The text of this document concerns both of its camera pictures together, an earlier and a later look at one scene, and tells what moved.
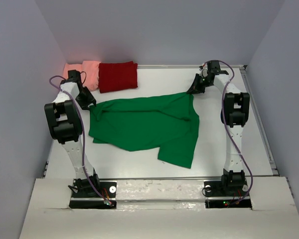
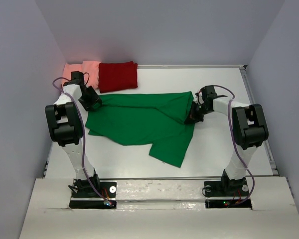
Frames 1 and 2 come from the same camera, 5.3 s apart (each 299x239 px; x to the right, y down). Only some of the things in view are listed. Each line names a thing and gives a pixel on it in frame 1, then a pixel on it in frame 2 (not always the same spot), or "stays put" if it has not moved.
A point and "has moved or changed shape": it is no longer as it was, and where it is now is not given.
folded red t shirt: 117,76 stays put
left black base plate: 104,197 stays put
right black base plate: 217,196 stays put
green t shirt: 169,124 has moved or changed shape
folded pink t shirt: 89,73 stays put
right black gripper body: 201,83 to 197,112
